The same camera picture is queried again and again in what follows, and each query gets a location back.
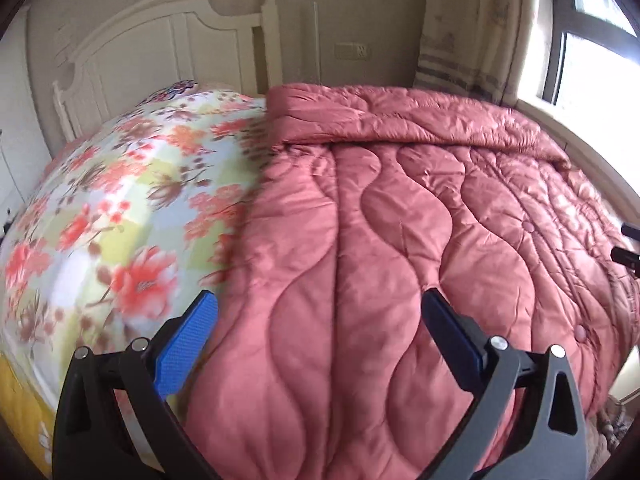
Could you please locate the dark framed window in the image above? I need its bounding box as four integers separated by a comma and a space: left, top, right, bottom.
541, 0, 639, 129

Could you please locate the colourful patterned round cushion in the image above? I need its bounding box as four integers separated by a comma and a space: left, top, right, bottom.
140, 79, 198, 105

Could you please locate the yellow cartoon blanket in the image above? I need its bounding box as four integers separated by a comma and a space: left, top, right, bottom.
1, 354, 54, 479

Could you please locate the beige patterned curtain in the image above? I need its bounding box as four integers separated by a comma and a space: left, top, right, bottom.
413, 0, 553, 106

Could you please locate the pink quilted comforter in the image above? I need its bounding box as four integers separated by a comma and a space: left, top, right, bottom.
186, 84, 639, 479

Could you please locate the white wooden headboard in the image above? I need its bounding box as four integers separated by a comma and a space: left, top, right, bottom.
52, 0, 283, 142

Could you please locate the wall power outlet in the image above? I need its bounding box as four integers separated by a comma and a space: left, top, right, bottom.
334, 42, 370, 61

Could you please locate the floral bed sheet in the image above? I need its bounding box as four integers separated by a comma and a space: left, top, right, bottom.
1, 84, 269, 418

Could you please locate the white wardrobe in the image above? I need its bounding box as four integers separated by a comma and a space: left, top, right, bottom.
0, 6, 51, 224

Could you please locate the white slim standing lamp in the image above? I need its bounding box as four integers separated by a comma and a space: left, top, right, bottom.
311, 1, 322, 84

